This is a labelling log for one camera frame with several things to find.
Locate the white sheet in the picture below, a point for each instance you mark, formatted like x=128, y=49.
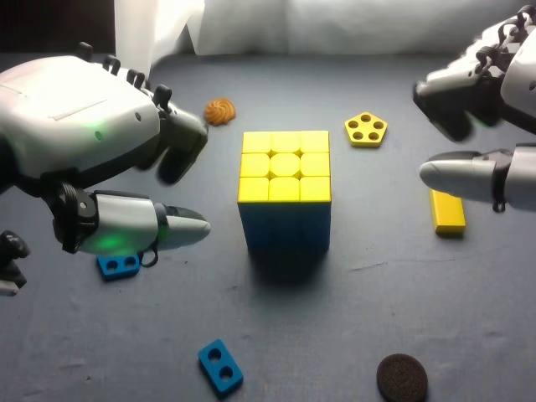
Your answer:
x=335, y=25

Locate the multicoloured puzzle cube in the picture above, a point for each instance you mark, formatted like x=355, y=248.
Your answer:
x=285, y=167

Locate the grey table cloth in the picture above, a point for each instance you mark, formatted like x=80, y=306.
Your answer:
x=125, y=335

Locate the yellow rectangular block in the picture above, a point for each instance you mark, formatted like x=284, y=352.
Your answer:
x=449, y=215

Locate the yellow pentagon block with holes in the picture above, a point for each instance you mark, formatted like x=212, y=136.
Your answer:
x=356, y=140

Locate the dark chocolate sandwich cookie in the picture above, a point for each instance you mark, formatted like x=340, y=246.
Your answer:
x=402, y=379

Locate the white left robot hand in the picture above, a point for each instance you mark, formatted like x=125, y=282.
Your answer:
x=63, y=109

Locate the blue two-hole block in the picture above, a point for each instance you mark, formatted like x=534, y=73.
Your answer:
x=119, y=271
x=209, y=368

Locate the orange swirl cookie toy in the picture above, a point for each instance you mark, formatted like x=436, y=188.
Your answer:
x=220, y=112

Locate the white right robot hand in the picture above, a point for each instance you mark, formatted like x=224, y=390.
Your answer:
x=456, y=84

